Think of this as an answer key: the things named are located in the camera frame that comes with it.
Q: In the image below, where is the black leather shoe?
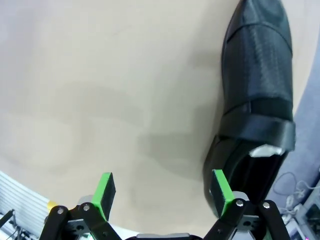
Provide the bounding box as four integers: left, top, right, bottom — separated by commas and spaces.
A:
202, 0, 296, 218

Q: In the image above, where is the white power strip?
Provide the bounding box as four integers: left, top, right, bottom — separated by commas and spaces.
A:
284, 194, 304, 214

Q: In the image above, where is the white floor cable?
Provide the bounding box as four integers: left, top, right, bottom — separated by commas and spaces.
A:
273, 172, 320, 201

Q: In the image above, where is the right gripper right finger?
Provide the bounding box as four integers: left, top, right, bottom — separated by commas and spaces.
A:
203, 169, 292, 240

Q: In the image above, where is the white paper shoe stuffing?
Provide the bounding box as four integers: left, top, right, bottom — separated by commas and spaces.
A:
249, 144, 283, 159

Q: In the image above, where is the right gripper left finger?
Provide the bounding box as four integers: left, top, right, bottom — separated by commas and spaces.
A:
39, 171, 121, 240

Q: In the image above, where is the white ribbed panel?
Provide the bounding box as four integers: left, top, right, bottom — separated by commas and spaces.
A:
0, 171, 51, 226

